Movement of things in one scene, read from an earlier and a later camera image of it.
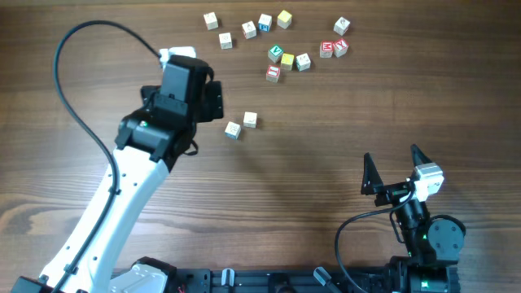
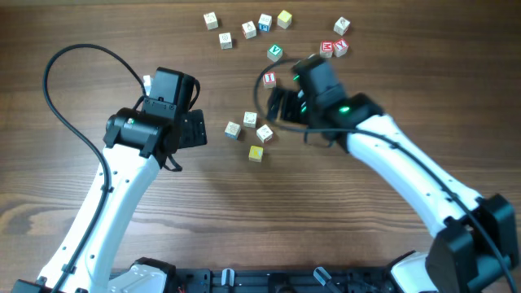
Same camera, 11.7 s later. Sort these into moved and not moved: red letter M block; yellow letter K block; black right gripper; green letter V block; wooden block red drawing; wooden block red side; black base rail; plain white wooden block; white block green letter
Moved: yellow letter K block; black right gripper; white block green letter
Not moved: green letter V block; wooden block red side; plain white wooden block; black base rail; wooden block red drawing; red letter M block
